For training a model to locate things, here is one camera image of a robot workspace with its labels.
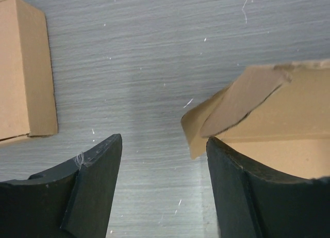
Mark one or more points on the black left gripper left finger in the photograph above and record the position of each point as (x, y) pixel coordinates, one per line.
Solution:
(71, 199)

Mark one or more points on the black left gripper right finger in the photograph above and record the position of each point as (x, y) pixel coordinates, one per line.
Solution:
(254, 200)

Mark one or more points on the brown cardboard box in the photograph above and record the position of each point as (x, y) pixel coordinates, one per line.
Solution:
(277, 115)
(28, 108)

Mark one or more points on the closed brown cardboard box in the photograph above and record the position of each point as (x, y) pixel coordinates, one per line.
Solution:
(28, 108)

